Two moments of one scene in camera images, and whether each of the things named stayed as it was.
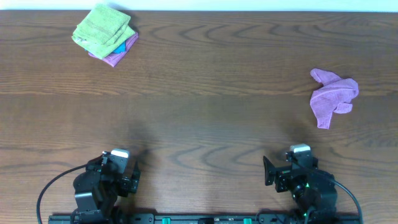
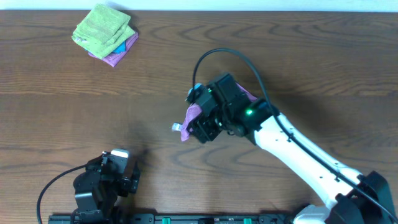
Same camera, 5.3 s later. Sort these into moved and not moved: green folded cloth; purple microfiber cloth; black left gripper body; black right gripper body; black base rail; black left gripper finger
Moved: purple microfiber cloth; black right gripper body
Not moved: black base rail; black left gripper finger; green folded cloth; black left gripper body
